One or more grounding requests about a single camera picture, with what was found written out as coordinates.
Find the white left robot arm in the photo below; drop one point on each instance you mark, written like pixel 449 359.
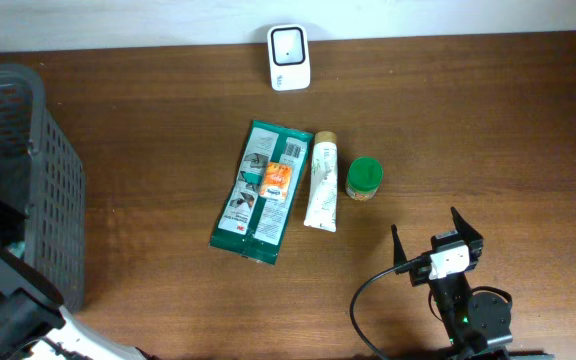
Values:
pixel 35 324

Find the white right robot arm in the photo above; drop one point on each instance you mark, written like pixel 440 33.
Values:
pixel 477 319

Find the green 3M package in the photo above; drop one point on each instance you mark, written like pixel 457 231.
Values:
pixel 250 224

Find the white cream tube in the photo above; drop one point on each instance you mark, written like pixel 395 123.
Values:
pixel 322 204

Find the green lid jar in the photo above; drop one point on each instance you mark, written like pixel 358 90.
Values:
pixel 364 178

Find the white barcode scanner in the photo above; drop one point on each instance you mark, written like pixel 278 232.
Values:
pixel 289 60

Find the orange small packet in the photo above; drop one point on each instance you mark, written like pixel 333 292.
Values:
pixel 276 182

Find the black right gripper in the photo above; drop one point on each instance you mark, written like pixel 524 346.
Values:
pixel 472 237

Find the grey plastic basket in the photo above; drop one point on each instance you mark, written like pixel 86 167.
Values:
pixel 42 177

